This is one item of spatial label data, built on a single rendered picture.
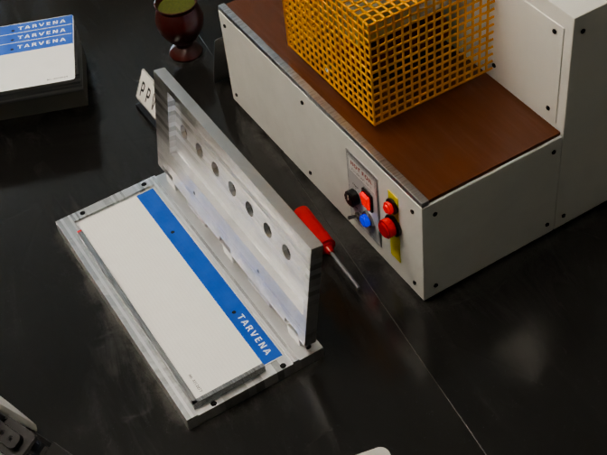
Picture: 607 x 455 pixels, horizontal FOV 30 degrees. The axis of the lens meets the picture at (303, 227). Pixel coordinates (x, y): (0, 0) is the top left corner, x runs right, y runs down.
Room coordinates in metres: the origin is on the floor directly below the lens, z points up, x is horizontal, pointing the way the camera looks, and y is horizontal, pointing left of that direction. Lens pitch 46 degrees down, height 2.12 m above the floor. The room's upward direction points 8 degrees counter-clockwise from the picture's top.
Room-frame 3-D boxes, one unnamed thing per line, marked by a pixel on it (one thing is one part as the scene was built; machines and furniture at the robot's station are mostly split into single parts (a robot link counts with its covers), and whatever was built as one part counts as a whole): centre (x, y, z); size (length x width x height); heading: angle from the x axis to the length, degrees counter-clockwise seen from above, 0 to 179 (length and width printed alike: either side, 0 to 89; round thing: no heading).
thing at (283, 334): (1.09, 0.18, 0.92); 0.44 x 0.21 x 0.04; 26
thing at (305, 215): (1.12, -0.03, 0.91); 0.18 x 0.03 x 0.03; 22
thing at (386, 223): (1.06, -0.11, 1.01); 0.03 x 0.02 x 0.03; 26
